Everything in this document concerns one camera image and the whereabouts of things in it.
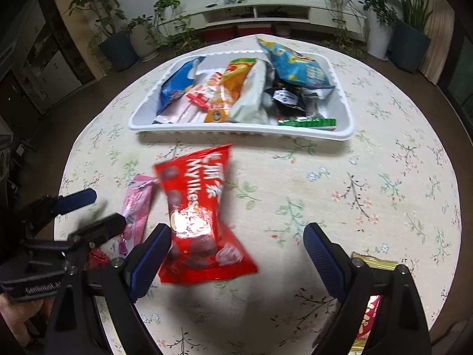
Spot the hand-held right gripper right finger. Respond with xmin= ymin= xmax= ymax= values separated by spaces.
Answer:
xmin=303 ymin=222 xmax=433 ymax=355

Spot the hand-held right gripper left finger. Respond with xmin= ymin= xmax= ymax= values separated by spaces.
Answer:
xmin=44 ymin=223 xmax=172 ymax=355

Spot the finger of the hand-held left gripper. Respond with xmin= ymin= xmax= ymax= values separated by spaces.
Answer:
xmin=68 ymin=212 xmax=128 ymax=254
xmin=15 ymin=188 xmax=97 ymax=237

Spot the gold red snack packet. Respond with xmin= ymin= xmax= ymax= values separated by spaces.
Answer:
xmin=349 ymin=251 xmax=401 ymax=355

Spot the large red snack packet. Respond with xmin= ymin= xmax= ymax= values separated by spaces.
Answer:
xmin=153 ymin=143 xmax=258 ymax=286

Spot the blue white snack packet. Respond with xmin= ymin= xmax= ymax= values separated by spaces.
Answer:
xmin=156 ymin=56 xmax=205 ymax=116

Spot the white plastic tray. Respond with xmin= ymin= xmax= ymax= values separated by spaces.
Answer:
xmin=129 ymin=52 xmax=355 ymax=142

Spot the red white snack packet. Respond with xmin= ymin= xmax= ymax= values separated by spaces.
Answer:
xmin=187 ymin=72 xmax=222 ymax=109

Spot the black cookie snack packet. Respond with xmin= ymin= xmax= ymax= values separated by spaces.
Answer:
xmin=301 ymin=87 xmax=335 ymax=119

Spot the black gold snack packet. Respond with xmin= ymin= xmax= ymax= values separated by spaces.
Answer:
xmin=271 ymin=87 xmax=307 ymax=116

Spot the pale green snack packet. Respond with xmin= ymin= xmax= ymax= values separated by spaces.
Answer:
xmin=227 ymin=61 xmax=274 ymax=123

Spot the blue panda snack packet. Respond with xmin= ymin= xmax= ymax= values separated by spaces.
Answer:
xmin=257 ymin=37 xmax=335 ymax=89

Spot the person's left hand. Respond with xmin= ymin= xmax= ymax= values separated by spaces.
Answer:
xmin=0 ymin=292 xmax=54 ymax=346

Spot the small red snack packet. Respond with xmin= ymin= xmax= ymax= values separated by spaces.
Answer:
xmin=88 ymin=249 xmax=110 ymax=269

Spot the white pink snack packet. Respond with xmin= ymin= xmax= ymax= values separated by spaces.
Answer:
xmin=154 ymin=94 xmax=208 ymax=124

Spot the wooden display cabinet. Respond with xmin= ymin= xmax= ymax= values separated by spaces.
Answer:
xmin=0 ymin=0 xmax=97 ymax=115

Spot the green dark snack packet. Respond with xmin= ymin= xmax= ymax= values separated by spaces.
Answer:
xmin=277 ymin=116 xmax=337 ymax=131

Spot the dark blue plant pot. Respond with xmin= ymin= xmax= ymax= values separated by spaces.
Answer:
xmin=98 ymin=31 xmax=139 ymax=72

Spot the round white plant pot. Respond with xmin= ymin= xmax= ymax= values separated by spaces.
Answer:
xmin=129 ymin=26 xmax=159 ymax=62

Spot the orange snack packet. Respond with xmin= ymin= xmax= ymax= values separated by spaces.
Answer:
xmin=204 ymin=57 xmax=257 ymax=123

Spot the tall leafy plant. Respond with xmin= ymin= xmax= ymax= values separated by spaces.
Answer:
xmin=68 ymin=0 xmax=128 ymax=50

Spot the bushy green plant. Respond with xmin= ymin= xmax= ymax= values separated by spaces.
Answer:
xmin=127 ymin=0 xmax=208 ymax=50

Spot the red storage box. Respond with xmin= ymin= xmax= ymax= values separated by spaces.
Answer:
xmin=238 ymin=24 xmax=274 ymax=38
xmin=203 ymin=29 xmax=237 ymax=42

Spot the tall white plant pot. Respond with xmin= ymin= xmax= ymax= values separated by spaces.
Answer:
xmin=367 ymin=22 xmax=394 ymax=62

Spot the tall dark plant pot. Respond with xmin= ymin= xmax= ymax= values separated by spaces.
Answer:
xmin=388 ymin=20 xmax=432 ymax=75

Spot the white television cabinet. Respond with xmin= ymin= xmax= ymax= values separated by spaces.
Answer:
xmin=192 ymin=2 xmax=370 ymax=43

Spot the beige bamboo blind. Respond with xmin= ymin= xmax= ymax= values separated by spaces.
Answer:
xmin=419 ymin=0 xmax=456 ymax=85

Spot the small leafy tree plant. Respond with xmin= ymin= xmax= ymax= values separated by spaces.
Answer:
xmin=358 ymin=0 xmax=398 ymax=26

